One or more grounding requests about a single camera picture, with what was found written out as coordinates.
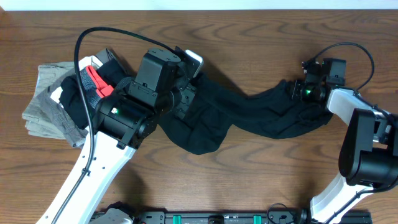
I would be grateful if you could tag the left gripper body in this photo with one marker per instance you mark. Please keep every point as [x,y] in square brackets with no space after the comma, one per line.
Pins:
[187,98]

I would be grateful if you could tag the black t-shirt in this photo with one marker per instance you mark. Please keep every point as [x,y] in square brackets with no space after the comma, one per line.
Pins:
[272,114]

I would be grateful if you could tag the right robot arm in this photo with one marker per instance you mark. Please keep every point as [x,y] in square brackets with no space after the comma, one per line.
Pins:
[368,158]

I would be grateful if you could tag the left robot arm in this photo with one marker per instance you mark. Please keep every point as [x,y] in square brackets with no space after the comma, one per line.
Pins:
[121,122]

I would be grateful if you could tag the red grey folded garment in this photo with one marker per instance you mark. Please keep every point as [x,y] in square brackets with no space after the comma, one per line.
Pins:
[94,86]

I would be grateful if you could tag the black folded garment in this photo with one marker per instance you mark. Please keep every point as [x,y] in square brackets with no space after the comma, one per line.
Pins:
[111,72]

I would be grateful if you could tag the grey folded shorts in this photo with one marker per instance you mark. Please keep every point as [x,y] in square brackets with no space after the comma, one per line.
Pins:
[59,124]

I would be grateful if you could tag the beige folded trousers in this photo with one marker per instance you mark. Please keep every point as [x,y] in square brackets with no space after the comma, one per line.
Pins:
[40,102]

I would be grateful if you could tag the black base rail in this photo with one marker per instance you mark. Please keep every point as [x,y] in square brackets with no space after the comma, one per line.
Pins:
[119,213]

